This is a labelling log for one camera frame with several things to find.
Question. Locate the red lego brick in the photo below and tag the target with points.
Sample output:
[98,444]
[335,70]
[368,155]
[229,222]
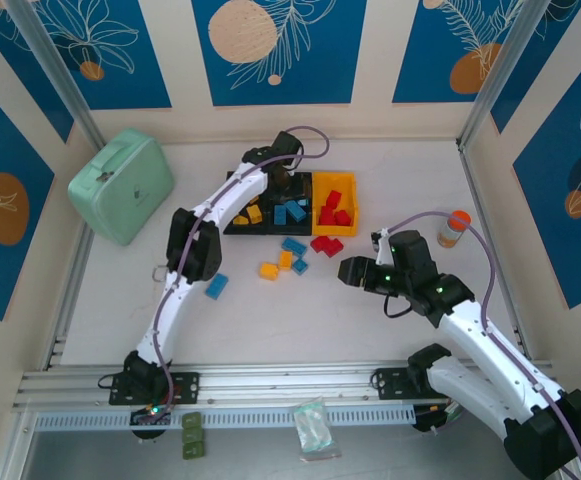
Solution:
[333,198]
[318,243]
[334,248]
[326,216]
[343,218]

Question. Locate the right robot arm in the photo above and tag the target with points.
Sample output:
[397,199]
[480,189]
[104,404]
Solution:
[490,345]

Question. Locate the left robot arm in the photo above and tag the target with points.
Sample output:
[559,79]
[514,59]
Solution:
[240,190]

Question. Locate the yellow plastic bin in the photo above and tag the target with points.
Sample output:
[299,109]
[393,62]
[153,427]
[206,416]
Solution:
[320,182]

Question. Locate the black plastic bin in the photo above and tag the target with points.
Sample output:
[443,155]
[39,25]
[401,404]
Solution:
[262,229]
[300,228]

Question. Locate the orange-capped clear bottle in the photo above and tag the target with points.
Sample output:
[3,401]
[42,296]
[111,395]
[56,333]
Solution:
[452,235]

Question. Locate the clear plastic zip bag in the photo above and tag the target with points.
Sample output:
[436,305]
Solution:
[312,430]

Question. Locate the mint green carry case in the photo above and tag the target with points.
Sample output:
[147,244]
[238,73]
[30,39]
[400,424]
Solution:
[120,185]

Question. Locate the green foam pad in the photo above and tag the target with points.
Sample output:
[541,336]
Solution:
[193,434]
[191,420]

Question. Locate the green block pair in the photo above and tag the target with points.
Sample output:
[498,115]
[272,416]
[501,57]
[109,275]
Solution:
[194,451]

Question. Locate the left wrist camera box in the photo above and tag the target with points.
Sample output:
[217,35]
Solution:
[286,142]

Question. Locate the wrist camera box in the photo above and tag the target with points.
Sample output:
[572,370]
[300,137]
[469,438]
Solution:
[286,142]
[410,250]

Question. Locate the right camera mount bracket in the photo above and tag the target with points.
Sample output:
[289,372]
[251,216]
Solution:
[383,247]

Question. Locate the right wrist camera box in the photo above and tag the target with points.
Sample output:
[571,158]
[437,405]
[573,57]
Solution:
[410,250]

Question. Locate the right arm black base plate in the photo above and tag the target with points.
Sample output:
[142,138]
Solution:
[387,384]

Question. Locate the blue floral wall panel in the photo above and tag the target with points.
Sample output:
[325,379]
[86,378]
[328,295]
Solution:
[25,55]
[0,150]
[545,50]
[560,200]
[130,75]
[420,50]
[320,75]

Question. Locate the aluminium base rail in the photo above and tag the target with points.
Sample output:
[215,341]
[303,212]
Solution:
[290,382]

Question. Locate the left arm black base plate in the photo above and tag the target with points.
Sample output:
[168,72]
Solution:
[185,387]

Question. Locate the aluminium frame post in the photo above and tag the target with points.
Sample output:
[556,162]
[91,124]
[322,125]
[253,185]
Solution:
[500,75]
[61,75]

